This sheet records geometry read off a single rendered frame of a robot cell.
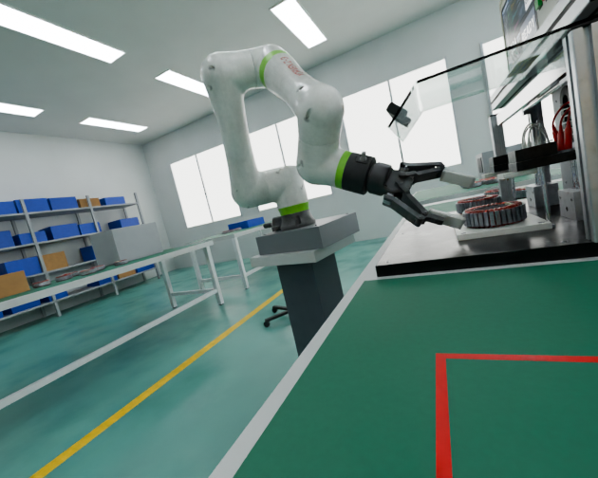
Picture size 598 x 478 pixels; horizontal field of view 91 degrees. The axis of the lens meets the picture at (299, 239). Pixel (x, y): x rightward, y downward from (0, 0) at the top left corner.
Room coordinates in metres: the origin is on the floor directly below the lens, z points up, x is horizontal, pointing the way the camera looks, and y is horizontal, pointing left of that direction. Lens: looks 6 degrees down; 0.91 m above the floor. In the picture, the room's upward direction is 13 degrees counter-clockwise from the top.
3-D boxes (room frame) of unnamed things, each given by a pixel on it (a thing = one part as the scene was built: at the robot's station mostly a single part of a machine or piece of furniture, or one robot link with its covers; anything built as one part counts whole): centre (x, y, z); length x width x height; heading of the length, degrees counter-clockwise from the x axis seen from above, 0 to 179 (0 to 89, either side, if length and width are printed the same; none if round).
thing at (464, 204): (0.83, -0.52, 0.80); 0.11 x 0.11 x 0.04
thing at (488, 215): (0.61, -0.41, 0.80); 0.11 x 0.11 x 0.04
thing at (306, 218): (1.25, 0.03, 0.86); 0.26 x 0.15 x 0.06; 47
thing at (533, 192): (0.76, -0.65, 0.80); 0.08 x 0.05 x 0.06; 153
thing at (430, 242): (0.71, -0.48, 0.76); 0.64 x 0.47 x 0.02; 153
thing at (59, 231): (5.38, 4.20, 1.40); 0.42 x 0.42 x 0.23; 63
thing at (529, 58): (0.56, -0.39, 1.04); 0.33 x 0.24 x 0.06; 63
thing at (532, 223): (0.61, -0.41, 0.78); 0.15 x 0.15 x 0.01; 63
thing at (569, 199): (0.55, -0.54, 0.80); 0.08 x 0.05 x 0.06; 153
